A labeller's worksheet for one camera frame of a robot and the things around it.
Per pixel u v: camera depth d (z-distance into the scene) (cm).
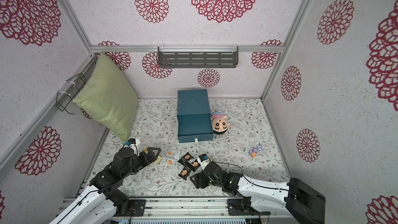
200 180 70
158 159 71
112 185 54
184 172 83
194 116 90
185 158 89
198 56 95
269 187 48
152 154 68
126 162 59
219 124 95
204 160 73
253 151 90
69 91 76
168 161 88
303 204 42
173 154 90
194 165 86
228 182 62
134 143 71
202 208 76
